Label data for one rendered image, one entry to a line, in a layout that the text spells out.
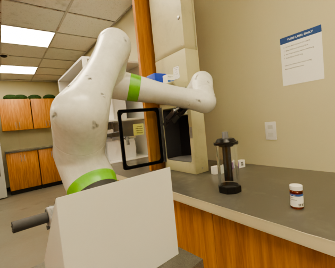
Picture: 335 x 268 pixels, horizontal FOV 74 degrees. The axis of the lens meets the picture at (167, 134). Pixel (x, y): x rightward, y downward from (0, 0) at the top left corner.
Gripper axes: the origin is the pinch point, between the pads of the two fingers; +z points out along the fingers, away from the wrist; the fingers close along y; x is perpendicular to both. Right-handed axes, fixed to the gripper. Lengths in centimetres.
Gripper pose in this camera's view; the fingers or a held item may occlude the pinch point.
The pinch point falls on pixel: (170, 121)
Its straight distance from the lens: 136.5
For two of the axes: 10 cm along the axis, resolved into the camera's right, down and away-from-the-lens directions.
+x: 5.8, 7.9, -2.1
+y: -6.9, 3.4, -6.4
